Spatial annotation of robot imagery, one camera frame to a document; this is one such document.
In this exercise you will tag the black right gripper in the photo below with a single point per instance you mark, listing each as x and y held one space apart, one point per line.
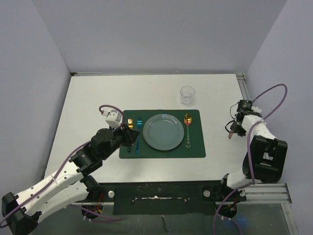
239 132

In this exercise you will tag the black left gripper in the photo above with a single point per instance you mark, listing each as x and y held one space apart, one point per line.
129 134

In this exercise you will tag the clear drinking glass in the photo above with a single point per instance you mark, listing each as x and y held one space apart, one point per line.
187 94

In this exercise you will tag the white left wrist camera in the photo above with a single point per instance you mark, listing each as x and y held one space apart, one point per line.
113 118

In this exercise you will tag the dark green placemat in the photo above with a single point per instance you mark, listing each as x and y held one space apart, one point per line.
144 151

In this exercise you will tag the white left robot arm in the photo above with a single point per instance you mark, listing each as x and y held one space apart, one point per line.
72 182

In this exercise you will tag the iridescent gold spoon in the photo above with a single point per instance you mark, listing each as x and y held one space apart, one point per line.
188 121

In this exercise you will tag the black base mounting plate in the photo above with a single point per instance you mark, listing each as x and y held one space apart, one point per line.
159 208

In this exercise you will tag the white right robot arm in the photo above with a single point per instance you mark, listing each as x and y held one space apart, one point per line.
266 154

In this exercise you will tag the gold fork with green handle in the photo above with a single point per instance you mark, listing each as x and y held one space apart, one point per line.
130 125

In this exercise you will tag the teal ceramic plate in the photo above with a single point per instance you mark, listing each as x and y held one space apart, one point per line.
163 132

